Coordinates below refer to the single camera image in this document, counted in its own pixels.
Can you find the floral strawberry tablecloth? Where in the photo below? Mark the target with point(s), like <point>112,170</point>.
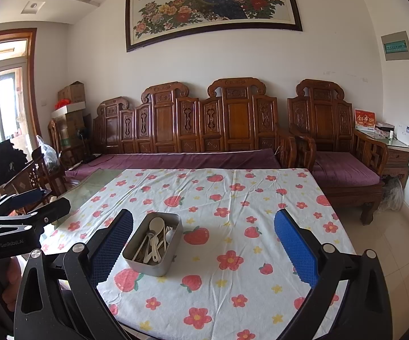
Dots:
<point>232,219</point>

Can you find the purple armchair cushion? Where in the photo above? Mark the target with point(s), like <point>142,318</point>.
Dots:
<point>346,170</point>

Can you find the white lidded box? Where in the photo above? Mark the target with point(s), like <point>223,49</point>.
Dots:
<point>68,110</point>

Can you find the carved wooden armchair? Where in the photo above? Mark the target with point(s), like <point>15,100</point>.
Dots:
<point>325,120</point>

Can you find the grey wall electrical box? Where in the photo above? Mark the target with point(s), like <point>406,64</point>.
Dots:
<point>396,46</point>

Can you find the carved wooden sofa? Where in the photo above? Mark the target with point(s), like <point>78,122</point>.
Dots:
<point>190,120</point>

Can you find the cream plastic fork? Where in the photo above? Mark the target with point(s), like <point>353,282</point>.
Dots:
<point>168,229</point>

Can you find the metal spoon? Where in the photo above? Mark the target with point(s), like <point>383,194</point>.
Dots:
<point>150,236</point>

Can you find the person's left hand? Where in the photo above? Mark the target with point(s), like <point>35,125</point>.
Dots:
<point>11,276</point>

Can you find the long purple sofa cushion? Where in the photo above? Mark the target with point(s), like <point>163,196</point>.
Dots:
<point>176,161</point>

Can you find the dark wooden chair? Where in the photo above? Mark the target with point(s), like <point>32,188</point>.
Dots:
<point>24,177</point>

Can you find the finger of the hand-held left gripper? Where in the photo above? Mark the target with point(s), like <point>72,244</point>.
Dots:
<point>24,199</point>
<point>48,209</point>

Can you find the cream plastic spoon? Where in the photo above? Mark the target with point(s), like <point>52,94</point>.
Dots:
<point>157,226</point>

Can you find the red gift box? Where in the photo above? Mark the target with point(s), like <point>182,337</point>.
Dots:
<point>364,119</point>

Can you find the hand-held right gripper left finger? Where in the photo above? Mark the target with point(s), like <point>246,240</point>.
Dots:
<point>114,248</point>

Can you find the ceiling light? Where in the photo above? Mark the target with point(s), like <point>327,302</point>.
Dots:
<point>34,7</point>

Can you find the wooden door frame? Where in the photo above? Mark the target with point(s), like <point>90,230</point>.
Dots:
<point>31,78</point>

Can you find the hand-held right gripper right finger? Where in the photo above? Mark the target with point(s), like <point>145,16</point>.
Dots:
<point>296,248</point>

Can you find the framed peacock painting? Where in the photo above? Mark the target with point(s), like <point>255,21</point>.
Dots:
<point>211,3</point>

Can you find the red decoration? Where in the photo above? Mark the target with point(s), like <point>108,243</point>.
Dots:
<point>63,104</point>

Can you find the small white spoon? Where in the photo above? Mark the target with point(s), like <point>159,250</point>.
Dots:
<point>171,236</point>

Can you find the tissue box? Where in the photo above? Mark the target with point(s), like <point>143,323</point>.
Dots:
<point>384,126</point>

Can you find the clear plastic bag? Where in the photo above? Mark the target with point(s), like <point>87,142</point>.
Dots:
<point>48,154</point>

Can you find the rectangular metal tray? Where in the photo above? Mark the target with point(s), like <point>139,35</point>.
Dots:
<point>155,267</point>

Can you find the wooden side table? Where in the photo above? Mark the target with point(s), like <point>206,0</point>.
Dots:
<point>395,157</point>

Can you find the grey plastic bag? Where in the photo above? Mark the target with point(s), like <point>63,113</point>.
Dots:
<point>392,193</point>

